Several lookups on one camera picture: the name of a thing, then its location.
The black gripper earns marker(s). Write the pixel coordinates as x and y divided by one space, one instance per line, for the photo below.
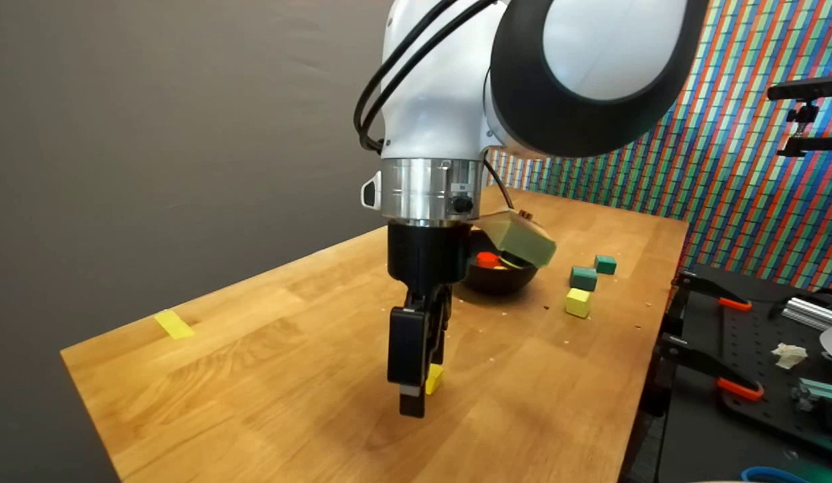
430 255

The small yellow wooden block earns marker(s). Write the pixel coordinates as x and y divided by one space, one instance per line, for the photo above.
435 379

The red hexagonal wooden block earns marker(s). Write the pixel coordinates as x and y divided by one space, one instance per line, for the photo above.
487 261

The lime green wooden cube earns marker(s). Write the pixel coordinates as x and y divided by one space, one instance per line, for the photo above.
577 302

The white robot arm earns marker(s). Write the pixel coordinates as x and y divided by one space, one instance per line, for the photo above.
432 98

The black bowl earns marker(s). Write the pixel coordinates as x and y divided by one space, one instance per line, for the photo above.
499 281

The teal wooden block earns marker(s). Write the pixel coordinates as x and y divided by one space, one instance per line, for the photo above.
604 264
584 277

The black pegboard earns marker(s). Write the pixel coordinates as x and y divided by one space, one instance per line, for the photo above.
746 351

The grey fabric backdrop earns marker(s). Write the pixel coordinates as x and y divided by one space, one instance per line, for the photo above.
164 134

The white plastic part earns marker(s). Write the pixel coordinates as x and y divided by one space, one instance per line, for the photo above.
789 355

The white ridged bar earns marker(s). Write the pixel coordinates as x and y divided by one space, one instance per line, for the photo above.
808 311

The teal tool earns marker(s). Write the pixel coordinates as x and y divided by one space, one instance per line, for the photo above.
821 390

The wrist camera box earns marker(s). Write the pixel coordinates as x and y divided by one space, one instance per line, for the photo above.
525 238

